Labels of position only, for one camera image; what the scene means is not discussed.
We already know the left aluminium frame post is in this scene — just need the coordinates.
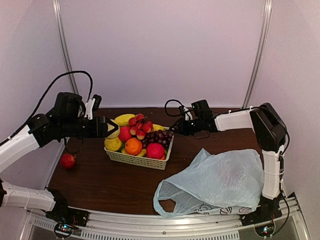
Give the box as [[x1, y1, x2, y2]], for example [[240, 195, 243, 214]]
[[52, 0, 84, 111]]

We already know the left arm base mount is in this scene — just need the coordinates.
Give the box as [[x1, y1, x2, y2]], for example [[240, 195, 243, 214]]
[[44, 188, 89, 240]]

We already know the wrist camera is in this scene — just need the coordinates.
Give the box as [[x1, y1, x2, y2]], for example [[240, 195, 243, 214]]
[[178, 105, 193, 121], [84, 94, 102, 120]]

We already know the long yellow fruit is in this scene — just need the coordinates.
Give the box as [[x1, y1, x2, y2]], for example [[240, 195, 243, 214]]
[[114, 113, 136, 127]]

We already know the dark red fruit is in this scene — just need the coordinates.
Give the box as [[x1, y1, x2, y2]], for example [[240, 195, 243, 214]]
[[59, 153, 76, 170]]

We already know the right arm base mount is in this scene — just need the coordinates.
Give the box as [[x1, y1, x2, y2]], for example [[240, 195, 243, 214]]
[[240, 194, 283, 238]]

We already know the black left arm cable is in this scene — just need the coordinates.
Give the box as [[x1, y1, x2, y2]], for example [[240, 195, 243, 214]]
[[0, 70, 94, 153]]

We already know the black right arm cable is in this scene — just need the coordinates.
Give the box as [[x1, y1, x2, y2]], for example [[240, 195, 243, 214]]
[[164, 99, 186, 117]]

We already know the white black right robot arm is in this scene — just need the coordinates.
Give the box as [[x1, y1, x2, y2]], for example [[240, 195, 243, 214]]
[[169, 99, 290, 200]]

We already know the front aluminium rail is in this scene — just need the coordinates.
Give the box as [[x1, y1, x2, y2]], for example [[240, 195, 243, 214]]
[[24, 197, 308, 240]]

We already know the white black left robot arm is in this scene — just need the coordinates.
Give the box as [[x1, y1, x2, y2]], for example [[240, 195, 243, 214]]
[[0, 92, 119, 222]]

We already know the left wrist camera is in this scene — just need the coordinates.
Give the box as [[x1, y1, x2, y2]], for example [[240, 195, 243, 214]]
[[84, 94, 102, 120]]

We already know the beige perforated plastic basket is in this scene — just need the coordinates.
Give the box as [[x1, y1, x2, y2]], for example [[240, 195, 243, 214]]
[[104, 135, 175, 170]]

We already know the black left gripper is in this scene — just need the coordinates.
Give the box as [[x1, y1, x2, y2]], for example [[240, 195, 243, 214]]
[[59, 115, 118, 138]]

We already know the red lychee bunch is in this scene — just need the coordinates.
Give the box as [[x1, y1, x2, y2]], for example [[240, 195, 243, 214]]
[[128, 113, 154, 140]]

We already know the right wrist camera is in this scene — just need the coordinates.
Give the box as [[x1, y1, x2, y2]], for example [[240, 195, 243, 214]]
[[178, 105, 193, 121]]

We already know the light blue plastic bag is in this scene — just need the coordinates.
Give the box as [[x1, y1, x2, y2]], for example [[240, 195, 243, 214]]
[[153, 149, 264, 218]]

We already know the dark purple grape bunch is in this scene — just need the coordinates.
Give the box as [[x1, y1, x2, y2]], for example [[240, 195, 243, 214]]
[[141, 130, 174, 149]]

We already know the pale yellow wrinkled fruit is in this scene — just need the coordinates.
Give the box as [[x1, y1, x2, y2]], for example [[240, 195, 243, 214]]
[[106, 119, 120, 139]]

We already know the orange fruit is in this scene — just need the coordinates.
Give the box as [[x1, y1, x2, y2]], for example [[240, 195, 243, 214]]
[[125, 138, 143, 156]]

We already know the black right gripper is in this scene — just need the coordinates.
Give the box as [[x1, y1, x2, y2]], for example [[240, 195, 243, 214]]
[[169, 117, 203, 136]]

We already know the pink red round fruit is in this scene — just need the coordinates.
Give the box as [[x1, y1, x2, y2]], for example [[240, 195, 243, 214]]
[[146, 143, 165, 160]]

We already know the right aluminium frame post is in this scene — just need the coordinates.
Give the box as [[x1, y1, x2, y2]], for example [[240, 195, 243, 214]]
[[241, 0, 273, 109]]

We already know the large yellow lemon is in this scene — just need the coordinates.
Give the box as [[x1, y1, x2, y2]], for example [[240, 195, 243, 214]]
[[104, 137, 122, 152]]

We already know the aluminium frame post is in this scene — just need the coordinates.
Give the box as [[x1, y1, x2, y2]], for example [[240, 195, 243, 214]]
[[241, 0, 273, 109], [52, 0, 84, 111]]

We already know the small yellow lemon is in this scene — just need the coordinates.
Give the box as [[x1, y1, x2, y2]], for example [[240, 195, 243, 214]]
[[136, 148, 147, 158]]

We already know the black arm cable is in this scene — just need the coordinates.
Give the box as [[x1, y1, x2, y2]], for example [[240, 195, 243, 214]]
[[164, 99, 186, 117], [0, 70, 94, 153]]

